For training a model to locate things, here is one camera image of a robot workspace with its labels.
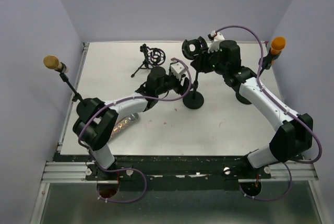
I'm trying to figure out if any black round base shock stand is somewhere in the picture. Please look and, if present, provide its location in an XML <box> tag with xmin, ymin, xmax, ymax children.
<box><xmin>182</xmin><ymin>37</ymin><xmax>207</xmax><ymax>110</ymax></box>

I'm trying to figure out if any orange microphone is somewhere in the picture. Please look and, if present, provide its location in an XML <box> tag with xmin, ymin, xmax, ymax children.
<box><xmin>269</xmin><ymin>37</ymin><xmax>286</xmax><ymax>64</ymax></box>

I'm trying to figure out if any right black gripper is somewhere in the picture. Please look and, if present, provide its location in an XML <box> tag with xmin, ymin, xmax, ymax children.
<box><xmin>190</xmin><ymin>45</ymin><xmax>228</xmax><ymax>75</ymax></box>

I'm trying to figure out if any black tripod shock mount stand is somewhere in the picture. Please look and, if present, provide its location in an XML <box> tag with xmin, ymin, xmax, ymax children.
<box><xmin>131</xmin><ymin>44</ymin><xmax>166</xmax><ymax>78</ymax></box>

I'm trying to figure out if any left black round base stand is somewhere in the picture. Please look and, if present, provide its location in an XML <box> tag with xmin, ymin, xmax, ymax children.
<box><xmin>59</xmin><ymin>68</ymin><xmax>86</xmax><ymax>107</ymax></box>

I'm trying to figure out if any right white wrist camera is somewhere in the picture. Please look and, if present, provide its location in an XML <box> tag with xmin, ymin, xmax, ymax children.
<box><xmin>208</xmin><ymin>30</ymin><xmax>225</xmax><ymax>53</ymax></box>

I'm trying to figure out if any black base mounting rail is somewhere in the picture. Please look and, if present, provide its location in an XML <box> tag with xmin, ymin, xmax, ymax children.
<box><xmin>53</xmin><ymin>153</ymin><xmax>271</xmax><ymax>192</ymax></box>

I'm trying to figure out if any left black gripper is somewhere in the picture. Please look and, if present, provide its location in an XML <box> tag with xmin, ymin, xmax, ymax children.
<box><xmin>156</xmin><ymin>71</ymin><xmax>195</xmax><ymax>97</ymax></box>

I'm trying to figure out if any gold microphone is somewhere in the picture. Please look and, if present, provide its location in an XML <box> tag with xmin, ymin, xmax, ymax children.
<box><xmin>43</xmin><ymin>55</ymin><xmax>69</xmax><ymax>73</ymax></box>

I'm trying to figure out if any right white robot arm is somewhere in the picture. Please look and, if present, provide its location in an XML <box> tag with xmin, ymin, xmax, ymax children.
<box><xmin>183</xmin><ymin>37</ymin><xmax>313</xmax><ymax>178</ymax></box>

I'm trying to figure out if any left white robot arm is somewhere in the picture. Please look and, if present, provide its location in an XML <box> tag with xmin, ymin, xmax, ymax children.
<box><xmin>73</xmin><ymin>63</ymin><xmax>192</xmax><ymax>180</ymax></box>

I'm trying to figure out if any right black round base stand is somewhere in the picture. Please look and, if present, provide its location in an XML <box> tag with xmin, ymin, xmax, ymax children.
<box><xmin>232</xmin><ymin>48</ymin><xmax>282</xmax><ymax>105</ymax></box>

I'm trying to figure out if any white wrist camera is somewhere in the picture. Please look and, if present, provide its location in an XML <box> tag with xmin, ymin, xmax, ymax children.
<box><xmin>208</xmin><ymin>30</ymin><xmax>225</xmax><ymax>53</ymax></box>
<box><xmin>168</xmin><ymin>62</ymin><xmax>187</xmax><ymax>81</ymax></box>

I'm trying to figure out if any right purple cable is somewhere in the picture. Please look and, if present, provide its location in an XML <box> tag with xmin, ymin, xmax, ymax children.
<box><xmin>212</xmin><ymin>25</ymin><xmax>322</xmax><ymax>201</ymax></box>

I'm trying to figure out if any silver glitter microphone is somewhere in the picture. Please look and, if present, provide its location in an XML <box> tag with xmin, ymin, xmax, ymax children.
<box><xmin>111</xmin><ymin>113</ymin><xmax>139</xmax><ymax>138</ymax></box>

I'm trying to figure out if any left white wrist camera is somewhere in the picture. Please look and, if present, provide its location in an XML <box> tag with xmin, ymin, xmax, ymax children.
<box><xmin>168</xmin><ymin>62</ymin><xmax>187</xmax><ymax>81</ymax></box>

